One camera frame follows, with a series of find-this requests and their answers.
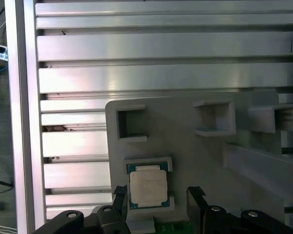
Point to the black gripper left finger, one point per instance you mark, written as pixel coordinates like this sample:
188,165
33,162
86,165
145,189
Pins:
88,224

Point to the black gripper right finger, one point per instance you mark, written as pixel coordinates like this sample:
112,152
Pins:
210,221

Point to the silver CPU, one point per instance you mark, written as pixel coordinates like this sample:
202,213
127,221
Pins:
147,187

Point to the green RAM stick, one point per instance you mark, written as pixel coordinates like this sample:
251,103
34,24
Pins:
175,228

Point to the grey parts rack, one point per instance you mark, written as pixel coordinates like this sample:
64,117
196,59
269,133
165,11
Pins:
175,136

